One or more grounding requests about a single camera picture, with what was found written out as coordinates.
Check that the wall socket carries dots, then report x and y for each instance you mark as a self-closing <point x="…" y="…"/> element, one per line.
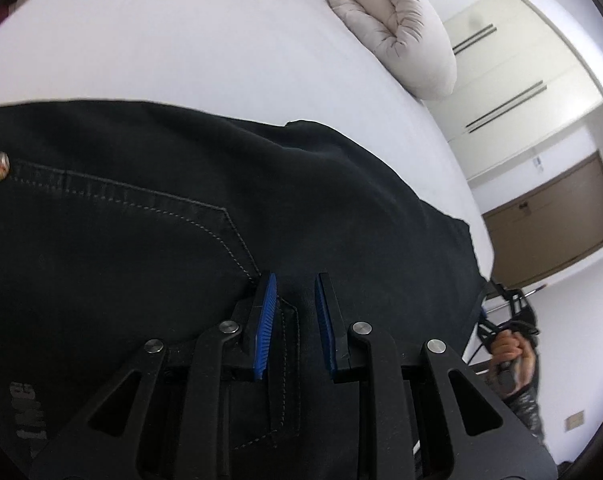
<point x="575" y="420"/>

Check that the person's right forearm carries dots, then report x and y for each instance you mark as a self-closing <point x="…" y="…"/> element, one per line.
<point x="524" y="410"/>

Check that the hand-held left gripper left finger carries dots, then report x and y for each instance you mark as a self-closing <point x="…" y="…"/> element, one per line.
<point x="264" y="321"/>

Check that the white bed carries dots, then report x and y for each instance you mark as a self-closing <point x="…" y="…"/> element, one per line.
<point x="221" y="45"/>

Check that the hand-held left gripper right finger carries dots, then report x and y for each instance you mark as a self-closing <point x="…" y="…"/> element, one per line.
<point x="324" y="327"/>

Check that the person's right hand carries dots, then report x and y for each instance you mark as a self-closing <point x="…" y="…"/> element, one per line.
<point x="512" y="352"/>

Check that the brown wooden door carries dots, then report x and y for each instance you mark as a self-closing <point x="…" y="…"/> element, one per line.
<point x="556" y="220"/>

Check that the beige pillow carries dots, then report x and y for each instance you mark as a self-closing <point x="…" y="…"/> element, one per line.
<point x="399" y="27"/>

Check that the black denim pants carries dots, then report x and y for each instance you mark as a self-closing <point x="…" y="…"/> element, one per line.
<point x="146" y="240"/>

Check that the white wardrobe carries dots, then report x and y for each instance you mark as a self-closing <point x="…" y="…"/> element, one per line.
<point x="519" y="67"/>

